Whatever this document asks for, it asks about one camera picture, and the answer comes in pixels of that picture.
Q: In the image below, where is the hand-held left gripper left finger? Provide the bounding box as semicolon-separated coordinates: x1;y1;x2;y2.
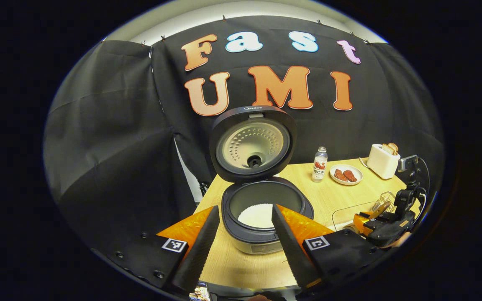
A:
111;205;220;293

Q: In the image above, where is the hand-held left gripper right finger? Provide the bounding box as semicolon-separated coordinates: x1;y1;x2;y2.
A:
271;204;392;289

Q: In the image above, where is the clear glass chopstick holder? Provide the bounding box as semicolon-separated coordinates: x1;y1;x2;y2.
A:
373;191;396;214

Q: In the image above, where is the white rice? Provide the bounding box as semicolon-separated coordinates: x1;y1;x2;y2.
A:
238;204;275;229

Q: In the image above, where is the black rice cooker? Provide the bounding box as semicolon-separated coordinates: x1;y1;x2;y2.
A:
208;105;315;255

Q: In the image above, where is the translucent rice container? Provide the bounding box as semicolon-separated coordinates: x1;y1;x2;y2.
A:
332;202;377;231

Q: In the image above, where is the white round plate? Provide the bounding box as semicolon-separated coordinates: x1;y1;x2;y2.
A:
330;164;364;186

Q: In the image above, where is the white toaster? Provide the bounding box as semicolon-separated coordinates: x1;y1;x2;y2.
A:
367;143;401;180

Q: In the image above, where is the clear drink bottle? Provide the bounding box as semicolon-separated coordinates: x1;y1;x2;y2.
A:
311;146;328;183

